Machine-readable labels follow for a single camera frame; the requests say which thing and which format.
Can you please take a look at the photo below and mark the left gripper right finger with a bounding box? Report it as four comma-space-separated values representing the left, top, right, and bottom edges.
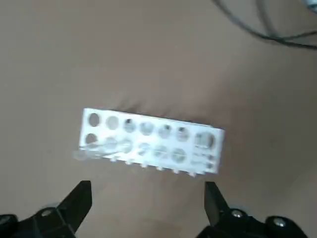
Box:
198, 181, 308, 238

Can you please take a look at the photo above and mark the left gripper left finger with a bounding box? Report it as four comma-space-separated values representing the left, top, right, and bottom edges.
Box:
0, 180, 93, 238

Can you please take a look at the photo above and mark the clear glass test tube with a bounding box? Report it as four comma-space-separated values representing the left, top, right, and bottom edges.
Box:
72, 138, 133, 161

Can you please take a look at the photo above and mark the white test tube rack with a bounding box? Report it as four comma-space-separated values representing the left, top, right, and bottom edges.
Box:
78, 107, 226, 177

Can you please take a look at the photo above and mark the black cable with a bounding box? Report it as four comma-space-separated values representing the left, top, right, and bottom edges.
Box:
212, 0, 317, 49
256, 0, 317, 40

